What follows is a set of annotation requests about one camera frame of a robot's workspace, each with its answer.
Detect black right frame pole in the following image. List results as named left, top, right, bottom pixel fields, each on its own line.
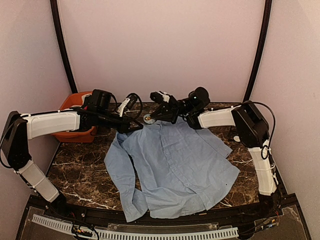
left=242, top=0, right=273, bottom=102

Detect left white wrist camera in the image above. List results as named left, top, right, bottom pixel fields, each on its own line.
left=117, top=97, right=131, bottom=117

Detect black frame pole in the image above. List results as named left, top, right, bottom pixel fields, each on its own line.
left=242, top=0, right=273, bottom=102
left=50, top=0, right=78, bottom=94

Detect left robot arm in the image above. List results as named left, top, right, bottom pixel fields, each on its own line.
left=0, top=89, right=143, bottom=218

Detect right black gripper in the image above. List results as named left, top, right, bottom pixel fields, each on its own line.
left=150, top=94, right=196, bottom=124

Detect white perforated cable tray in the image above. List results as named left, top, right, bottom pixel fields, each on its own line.
left=31, top=214, right=240, bottom=240

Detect orange plastic basket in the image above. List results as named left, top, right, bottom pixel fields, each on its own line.
left=52, top=91, right=101, bottom=144

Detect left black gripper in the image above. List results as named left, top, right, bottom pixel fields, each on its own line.
left=97, top=109, right=144, bottom=134

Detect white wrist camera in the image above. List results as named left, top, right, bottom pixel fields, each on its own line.
left=158, top=91, right=171, bottom=103
left=117, top=97, right=131, bottom=117

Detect black left frame pole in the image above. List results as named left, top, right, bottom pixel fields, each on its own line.
left=50, top=0, right=78, bottom=94

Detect light blue shirt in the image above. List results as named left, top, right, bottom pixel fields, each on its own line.
left=104, top=119, right=240, bottom=222

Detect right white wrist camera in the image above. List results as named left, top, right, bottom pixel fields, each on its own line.
left=158, top=91, right=171, bottom=103

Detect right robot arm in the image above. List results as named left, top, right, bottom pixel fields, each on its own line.
left=150, top=87, right=278, bottom=196

